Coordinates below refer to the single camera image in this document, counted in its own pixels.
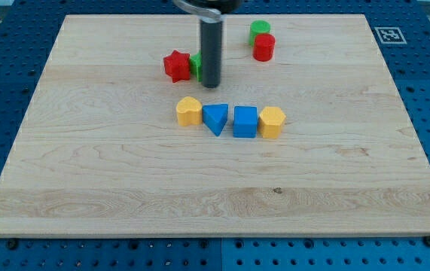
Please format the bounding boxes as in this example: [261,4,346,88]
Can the white fiducial marker tag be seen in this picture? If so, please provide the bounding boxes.
[374,26,407,44]

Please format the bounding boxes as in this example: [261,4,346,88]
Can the yellow hexagon block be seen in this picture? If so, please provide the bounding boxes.
[258,106,286,139]

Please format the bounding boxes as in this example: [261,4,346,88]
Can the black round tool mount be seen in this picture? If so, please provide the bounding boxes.
[188,0,242,14]

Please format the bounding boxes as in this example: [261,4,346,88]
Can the black bolt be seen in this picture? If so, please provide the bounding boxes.
[422,236,430,248]
[5,239,19,251]

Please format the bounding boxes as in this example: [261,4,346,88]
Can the black bolt front right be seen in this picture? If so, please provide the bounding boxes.
[422,236,430,248]

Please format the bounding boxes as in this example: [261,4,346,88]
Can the yellow heart block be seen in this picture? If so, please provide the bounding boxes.
[175,96,203,126]

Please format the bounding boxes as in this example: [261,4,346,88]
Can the green star block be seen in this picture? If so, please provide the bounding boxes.
[189,51,203,82]

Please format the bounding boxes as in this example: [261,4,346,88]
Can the green cylinder block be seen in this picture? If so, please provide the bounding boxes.
[249,20,271,47]

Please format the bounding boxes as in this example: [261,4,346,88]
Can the silver cable at mount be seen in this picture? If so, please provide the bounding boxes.
[172,0,226,23]

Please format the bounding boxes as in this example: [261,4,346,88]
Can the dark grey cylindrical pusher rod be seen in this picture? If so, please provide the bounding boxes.
[200,20,223,88]

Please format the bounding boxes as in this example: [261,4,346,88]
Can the black bolt front left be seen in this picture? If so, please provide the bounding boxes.
[5,239,19,251]

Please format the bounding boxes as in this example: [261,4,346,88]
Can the blue cube block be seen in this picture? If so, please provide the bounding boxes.
[233,106,258,138]

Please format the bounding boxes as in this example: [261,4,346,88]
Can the light wooden board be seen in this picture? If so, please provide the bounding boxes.
[0,14,430,239]

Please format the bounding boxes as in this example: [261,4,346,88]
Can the red star block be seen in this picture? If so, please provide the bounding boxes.
[163,50,191,83]

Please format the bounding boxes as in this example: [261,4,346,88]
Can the red cylinder block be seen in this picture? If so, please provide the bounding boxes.
[252,33,276,62]

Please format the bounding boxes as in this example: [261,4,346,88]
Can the blue triangle block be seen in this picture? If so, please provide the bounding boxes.
[202,104,229,136]

